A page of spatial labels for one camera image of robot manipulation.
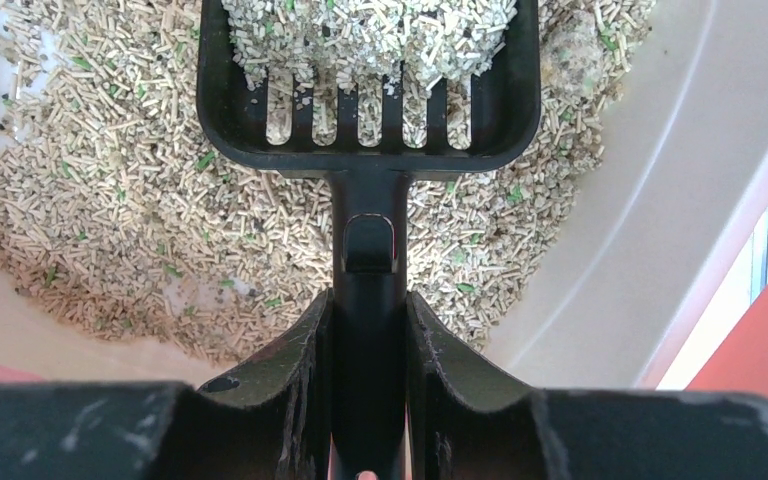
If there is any beige cat litter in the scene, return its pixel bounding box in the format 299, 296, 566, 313
0, 1, 653, 363

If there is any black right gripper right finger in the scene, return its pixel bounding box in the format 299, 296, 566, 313
407, 293, 768, 479

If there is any black litter scoop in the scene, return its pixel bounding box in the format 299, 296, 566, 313
196, 1, 540, 479

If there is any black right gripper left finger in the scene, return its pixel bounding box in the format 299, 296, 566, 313
0, 293, 332, 479

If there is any clumped litter waste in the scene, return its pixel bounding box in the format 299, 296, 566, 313
221, 0, 517, 90

